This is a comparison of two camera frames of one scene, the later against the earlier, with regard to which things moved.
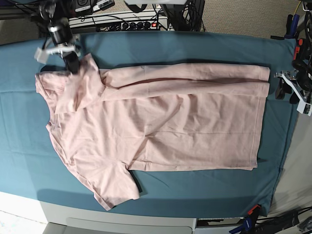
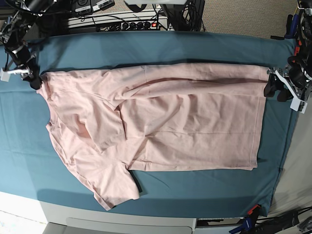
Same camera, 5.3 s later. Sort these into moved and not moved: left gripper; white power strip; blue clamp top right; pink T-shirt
Moved: left gripper
Not moved: white power strip; pink T-shirt; blue clamp top right
